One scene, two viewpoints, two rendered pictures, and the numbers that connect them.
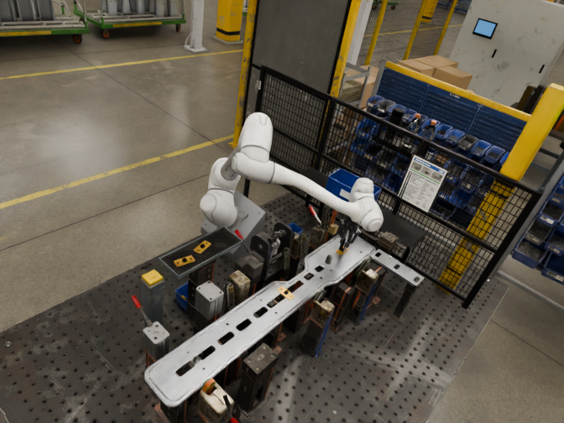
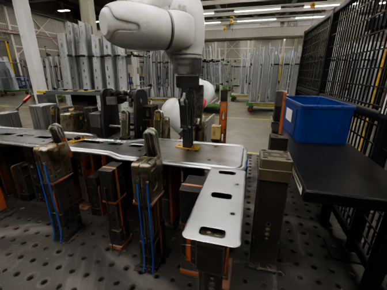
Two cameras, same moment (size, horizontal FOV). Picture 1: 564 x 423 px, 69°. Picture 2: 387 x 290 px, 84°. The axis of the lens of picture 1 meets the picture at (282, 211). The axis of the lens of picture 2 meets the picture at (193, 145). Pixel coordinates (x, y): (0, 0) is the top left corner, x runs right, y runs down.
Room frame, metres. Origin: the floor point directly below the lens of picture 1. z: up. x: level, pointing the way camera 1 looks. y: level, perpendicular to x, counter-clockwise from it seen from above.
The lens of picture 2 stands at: (1.49, -1.04, 1.26)
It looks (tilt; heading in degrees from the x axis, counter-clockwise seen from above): 19 degrees down; 70
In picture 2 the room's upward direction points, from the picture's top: straight up
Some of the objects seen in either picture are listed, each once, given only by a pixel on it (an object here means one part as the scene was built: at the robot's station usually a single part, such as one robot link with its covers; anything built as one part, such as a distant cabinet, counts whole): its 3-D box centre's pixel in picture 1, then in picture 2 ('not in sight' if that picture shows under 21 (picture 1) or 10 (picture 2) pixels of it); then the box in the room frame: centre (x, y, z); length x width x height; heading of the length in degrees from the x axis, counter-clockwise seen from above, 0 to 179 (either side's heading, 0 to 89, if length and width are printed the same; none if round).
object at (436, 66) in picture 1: (428, 101); not in sight; (6.23, -1.82, 0.52); 1.20 x 0.80 x 1.05; 142
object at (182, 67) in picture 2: not in sight; (187, 65); (1.72, -0.36, 1.28); 0.09 x 0.09 x 0.06
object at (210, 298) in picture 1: (206, 321); (52, 143); (1.16, 0.23, 0.90); 0.13 x 0.10 x 0.41; 55
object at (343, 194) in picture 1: (352, 190); (310, 116); (2.22, -0.41, 1.10); 0.30 x 0.17 x 0.13; 60
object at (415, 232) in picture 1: (355, 205); (309, 138); (2.19, -0.45, 1.02); 0.90 x 0.22 x 0.03; 55
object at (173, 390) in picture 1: (284, 296); (72, 141); (1.32, -0.09, 1.00); 1.38 x 0.22 x 0.02; 145
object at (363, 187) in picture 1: (362, 195); (183, 26); (1.71, -0.37, 1.39); 0.13 x 0.11 x 0.16; 14
